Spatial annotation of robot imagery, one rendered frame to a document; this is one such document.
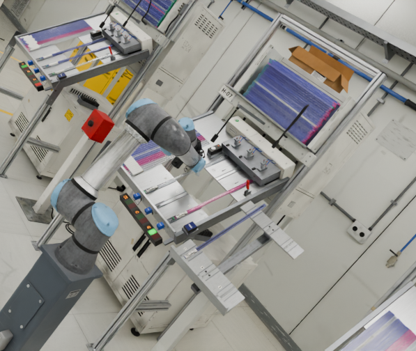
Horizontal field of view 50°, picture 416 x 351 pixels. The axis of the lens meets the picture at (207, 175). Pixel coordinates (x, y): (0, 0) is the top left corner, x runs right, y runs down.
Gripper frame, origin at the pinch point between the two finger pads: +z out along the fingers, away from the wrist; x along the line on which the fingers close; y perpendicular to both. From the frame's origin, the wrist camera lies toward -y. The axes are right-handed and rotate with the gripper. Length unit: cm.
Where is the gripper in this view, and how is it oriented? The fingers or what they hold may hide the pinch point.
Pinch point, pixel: (192, 170)
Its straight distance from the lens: 231.6
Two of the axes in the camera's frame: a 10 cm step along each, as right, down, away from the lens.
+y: 8.0, -5.2, 2.9
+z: 1.2, 6.1, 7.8
